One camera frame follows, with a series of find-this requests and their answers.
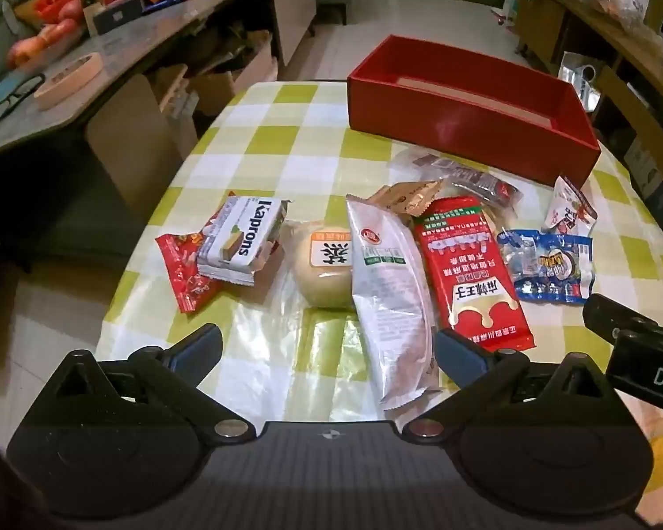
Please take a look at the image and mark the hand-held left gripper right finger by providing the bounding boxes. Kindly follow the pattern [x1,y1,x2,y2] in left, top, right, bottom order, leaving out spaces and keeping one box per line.
[400,327,636,443]

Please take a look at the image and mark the red gummy candy packet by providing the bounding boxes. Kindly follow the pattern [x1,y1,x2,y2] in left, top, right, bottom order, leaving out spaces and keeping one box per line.
[155,232,229,314]

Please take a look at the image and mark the white long snack packet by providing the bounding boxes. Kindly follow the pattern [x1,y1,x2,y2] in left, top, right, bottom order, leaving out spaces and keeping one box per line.
[345,194,443,410]

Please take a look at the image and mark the red cardboard box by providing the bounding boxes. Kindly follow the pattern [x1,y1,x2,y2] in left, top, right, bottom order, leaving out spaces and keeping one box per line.
[346,34,601,187]

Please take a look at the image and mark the brown flat board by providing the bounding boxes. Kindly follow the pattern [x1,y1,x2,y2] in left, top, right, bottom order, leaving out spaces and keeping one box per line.
[85,74,187,212]

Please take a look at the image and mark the green white wafer packet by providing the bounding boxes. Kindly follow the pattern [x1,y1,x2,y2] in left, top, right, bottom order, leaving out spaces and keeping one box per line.
[197,194,289,286]

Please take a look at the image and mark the cardboard box with grey part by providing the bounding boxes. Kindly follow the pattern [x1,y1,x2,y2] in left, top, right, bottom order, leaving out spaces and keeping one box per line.
[153,63,201,147]

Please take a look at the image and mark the white silver plastic bag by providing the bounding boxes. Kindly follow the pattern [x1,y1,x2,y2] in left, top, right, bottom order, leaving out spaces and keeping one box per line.
[558,52,601,114]

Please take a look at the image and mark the black eyeglasses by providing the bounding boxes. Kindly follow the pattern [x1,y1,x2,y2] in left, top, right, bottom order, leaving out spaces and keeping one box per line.
[0,73,46,130]

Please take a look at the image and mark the clear packet of dark snack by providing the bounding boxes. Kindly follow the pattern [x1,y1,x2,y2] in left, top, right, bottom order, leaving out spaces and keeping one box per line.
[388,149,523,216]

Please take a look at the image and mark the red long snack packet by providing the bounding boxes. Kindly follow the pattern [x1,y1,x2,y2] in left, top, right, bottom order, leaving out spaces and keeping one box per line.
[413,196,537,351]

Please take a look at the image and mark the brown small snack packet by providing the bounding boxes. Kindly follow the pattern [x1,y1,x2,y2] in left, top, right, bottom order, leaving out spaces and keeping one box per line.
[365,179,444,220]

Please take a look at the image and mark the red plastic package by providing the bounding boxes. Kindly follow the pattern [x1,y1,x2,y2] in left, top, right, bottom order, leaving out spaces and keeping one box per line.
[27,0,100,23]

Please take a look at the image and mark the red net bag of oranges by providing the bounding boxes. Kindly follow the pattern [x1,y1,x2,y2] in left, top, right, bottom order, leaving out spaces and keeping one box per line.
[8,19,85,70]

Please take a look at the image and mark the white red small snack packet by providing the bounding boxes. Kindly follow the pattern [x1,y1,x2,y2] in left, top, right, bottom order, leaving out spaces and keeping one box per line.
[541,175,598,235]

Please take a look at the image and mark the round bun with label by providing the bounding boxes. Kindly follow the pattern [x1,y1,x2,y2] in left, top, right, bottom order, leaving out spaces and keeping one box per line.
[284,220,361,309]

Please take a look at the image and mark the clear crumpled plastic bag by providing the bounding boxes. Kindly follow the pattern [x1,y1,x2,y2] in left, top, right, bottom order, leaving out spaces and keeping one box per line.
[602,0,663,35]

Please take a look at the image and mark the dark blue box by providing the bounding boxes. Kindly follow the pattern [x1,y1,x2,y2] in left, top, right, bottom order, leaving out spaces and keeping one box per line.
[91,0,145,37]

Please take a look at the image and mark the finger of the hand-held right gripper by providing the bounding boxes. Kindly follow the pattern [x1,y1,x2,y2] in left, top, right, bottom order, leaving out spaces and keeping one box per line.
[582,294,663,346]

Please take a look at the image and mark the beige tape roll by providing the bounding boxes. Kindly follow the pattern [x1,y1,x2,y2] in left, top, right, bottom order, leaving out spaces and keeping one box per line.
[33,52,103,111]

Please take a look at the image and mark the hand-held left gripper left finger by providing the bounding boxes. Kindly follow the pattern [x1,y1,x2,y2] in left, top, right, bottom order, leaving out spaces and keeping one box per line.
[25,325,255,443]

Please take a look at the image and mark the large open cardboard box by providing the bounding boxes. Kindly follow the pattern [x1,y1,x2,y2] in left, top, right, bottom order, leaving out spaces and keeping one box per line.
[191,33,280,117]

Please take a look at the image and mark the blue snack packet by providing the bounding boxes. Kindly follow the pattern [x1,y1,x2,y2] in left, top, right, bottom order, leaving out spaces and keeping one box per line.
[497,229,595,304]

